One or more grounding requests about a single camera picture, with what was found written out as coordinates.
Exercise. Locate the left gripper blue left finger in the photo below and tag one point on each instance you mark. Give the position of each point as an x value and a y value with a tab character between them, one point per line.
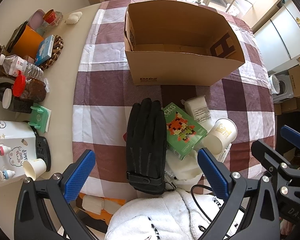
75	176

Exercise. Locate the green bricks toy box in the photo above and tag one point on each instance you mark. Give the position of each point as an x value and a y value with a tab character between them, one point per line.
183	132

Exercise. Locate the black leather glove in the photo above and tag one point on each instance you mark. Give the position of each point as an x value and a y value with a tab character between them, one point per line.
146	144

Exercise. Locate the red lid sauce jar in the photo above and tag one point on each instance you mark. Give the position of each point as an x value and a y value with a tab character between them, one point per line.
29	89

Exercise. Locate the dark bottle white cap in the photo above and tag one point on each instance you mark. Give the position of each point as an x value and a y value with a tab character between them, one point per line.
11	102

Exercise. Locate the white wet wipes pack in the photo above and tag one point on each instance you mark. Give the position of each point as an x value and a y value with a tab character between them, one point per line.
198	109

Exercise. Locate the small white paper cup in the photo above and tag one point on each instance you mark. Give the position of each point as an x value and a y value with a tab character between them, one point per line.
34	168

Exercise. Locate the brown cardboard box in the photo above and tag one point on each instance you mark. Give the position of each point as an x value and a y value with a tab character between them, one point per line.
176	43

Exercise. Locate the white cartoon electric kettle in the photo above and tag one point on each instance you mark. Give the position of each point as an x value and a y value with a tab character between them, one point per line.
17	144

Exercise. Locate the white printed clothing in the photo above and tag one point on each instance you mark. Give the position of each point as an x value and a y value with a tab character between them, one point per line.
173	215

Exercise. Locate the white crumpled tissue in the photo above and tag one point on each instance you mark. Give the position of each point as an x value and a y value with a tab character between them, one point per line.
74	17

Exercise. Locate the woven wicker coaster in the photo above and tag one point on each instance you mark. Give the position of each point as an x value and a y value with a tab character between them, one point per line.
56	51

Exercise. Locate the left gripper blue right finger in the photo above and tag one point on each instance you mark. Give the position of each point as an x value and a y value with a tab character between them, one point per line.
216	173

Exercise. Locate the pink container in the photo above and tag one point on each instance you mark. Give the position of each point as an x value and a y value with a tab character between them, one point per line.
36	20

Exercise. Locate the blue tissue pack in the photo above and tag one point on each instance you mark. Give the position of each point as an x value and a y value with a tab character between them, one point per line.
45	50

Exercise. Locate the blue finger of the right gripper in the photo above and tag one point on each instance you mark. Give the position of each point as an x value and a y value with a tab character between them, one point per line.
267	156
290	135

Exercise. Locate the orange box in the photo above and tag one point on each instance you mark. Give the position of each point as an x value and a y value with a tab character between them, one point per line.
28	43

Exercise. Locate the clear plastic water bottle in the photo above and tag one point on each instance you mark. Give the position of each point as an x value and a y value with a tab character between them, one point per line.
14	65

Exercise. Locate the red cup in glass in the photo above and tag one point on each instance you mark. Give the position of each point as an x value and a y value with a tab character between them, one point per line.
52	18

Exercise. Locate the checkered purple white tablecloth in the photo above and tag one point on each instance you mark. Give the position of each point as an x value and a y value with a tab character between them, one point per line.
105	93

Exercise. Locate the green plastic clip holder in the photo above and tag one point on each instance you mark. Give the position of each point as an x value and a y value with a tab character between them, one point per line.
40	118

